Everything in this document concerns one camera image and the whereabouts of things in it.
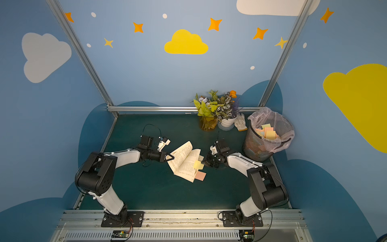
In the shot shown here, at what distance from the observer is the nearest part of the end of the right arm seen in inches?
27.1

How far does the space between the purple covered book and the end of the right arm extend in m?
0.09

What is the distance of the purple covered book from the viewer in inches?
35.4
